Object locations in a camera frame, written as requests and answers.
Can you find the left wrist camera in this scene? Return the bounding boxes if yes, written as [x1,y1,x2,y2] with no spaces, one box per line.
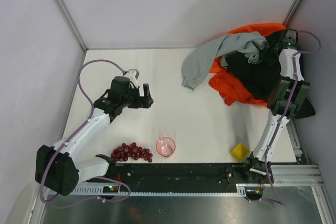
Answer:
[123,69,140,88]

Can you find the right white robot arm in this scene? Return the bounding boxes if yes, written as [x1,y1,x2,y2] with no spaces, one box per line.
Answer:
[243,29,310,183]

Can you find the yellow block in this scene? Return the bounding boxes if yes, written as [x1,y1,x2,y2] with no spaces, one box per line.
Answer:
[230,143,250,162]

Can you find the aluminium frame rail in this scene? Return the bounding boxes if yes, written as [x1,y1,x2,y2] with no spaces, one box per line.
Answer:
[41,163,326,183]

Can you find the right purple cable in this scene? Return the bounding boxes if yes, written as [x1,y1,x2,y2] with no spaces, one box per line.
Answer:
[258,30,322,206]

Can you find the pink plastic cup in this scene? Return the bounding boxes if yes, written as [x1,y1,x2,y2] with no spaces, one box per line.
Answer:
[155,136,176,157]

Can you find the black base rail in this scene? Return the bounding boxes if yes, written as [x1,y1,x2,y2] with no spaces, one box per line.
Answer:
[86,162,274,196]

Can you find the orange cloth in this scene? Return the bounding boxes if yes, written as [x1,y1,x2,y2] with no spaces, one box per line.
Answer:
[208,57,267,107]
[228,23,286,37]

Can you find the grey hooded sweatshirt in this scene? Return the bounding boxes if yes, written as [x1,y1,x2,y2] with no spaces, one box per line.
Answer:
[181,31,269,90]

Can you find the black cloth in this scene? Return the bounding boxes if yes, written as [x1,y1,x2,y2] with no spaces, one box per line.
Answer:
[220,31,316,120]

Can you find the white cable duct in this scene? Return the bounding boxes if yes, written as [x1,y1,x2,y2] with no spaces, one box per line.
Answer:
[47,184,260,198]

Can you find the red grape bunch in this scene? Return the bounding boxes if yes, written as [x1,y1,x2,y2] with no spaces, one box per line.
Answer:
[110,142,153,163]

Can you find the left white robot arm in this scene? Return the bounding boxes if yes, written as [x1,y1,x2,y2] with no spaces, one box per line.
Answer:
[35,76,154,196]

